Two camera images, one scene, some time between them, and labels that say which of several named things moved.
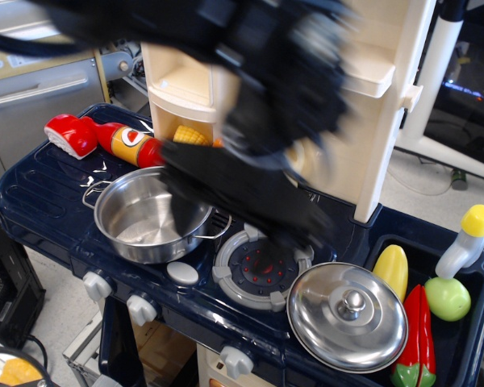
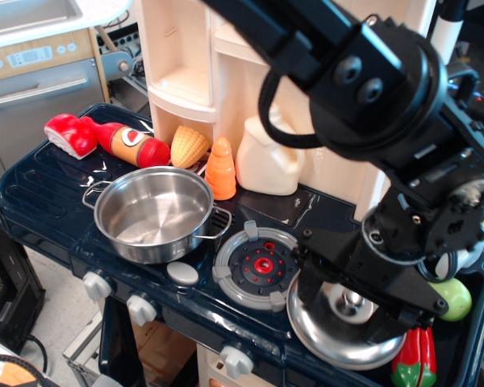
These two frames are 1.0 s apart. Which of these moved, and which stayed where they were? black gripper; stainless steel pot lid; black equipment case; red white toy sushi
Moved: black gripper
Stayed: stainless steel pot lid; red white toy sushi; black equipment case
